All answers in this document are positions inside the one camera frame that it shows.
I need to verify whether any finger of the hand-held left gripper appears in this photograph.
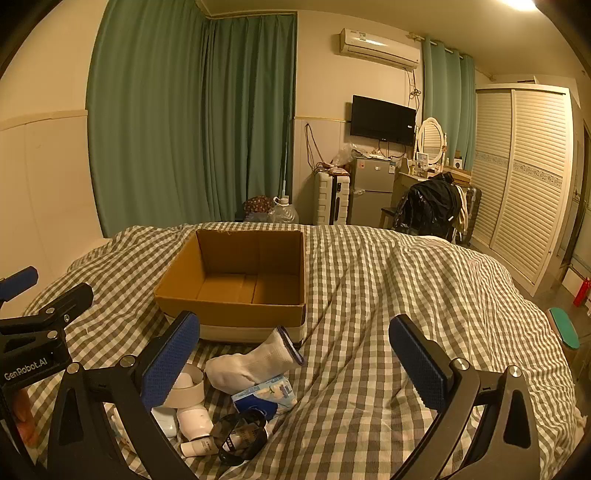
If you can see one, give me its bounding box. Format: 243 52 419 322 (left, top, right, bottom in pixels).
0 282 94 337
0 266 38 305

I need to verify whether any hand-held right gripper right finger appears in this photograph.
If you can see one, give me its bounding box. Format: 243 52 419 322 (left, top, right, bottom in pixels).
389 315 541 480

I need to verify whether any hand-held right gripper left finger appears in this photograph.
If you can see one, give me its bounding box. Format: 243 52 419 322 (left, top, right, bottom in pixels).
46 310 200 480

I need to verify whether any beige tape roll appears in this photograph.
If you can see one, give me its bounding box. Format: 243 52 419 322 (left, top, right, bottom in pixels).
161 364 205 409

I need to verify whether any white rounded case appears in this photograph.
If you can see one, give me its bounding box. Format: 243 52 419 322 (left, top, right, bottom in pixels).
151 407 178 438

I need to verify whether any white cream bottle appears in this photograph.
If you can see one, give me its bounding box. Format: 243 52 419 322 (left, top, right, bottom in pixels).
178 405 214 439

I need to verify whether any white sock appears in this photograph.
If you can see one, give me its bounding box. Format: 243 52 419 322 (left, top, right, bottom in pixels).
204 325 306 393

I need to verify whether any brown cardboard box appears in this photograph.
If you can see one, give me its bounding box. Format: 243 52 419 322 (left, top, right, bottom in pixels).
154 229 308 344

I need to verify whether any small white tube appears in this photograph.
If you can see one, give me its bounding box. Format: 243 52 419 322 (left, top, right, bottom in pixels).
180 436 218 457

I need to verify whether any blue tissue packet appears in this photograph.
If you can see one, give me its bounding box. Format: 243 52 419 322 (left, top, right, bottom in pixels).
231 375 298 418

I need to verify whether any black band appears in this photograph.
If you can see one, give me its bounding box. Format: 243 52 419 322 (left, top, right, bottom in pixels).
213 408 269 464

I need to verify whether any person's left hand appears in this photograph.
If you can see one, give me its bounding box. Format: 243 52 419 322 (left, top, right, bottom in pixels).
9 387 51 449

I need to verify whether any grey checkered blanket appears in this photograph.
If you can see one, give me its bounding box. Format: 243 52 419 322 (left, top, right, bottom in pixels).
23 222 583 480

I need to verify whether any green topped stool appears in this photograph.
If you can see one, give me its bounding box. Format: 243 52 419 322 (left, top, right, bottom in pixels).
545 307 581 352

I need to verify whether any beige garment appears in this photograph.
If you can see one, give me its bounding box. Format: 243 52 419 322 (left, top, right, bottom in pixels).
455 185 472 234

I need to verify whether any dark suitcase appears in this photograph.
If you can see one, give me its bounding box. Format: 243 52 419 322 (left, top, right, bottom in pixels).
459 185 483 246

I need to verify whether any black jacket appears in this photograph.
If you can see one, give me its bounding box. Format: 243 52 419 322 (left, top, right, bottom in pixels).
394 173 462 232

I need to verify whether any grey small fridge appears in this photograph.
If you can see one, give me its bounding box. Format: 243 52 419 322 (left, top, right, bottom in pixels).
347 156 397 227

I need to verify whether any patterned bag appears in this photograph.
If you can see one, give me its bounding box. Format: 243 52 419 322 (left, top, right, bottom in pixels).
243 195 278 222

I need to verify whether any wooden dressing table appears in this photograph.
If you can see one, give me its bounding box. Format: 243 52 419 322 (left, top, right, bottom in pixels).
392 168 472 217

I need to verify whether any red fire extinguisher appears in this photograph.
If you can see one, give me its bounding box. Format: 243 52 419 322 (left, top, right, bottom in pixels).
573 276 591 308

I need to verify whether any white suitcase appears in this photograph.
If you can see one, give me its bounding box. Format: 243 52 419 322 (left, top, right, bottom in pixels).
315 170 352 227

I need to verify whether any clear water jug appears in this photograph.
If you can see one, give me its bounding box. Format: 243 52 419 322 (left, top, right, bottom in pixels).
269 196 300 225

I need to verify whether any green curtain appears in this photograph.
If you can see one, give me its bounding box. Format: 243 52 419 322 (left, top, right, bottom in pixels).
201 14 297 222
85 0 208 236
421 34 476 171

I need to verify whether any white louvred wardrobe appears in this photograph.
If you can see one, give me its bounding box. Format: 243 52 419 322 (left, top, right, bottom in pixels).
471 83 580 298

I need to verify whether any clear plastic bag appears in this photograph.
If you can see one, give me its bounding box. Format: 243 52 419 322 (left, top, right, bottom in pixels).
332 143 358 168

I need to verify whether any white oval mirror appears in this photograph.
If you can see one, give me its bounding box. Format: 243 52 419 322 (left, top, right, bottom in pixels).
416 117 450 169

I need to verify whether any white air conditioner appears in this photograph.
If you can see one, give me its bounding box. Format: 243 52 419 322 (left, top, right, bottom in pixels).
339 28 422 71

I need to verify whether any wall cable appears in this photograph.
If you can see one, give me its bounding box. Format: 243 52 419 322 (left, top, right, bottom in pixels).
302 122 325 172

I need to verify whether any black wall television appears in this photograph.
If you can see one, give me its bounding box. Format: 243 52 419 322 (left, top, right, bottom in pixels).
349 95 416 146

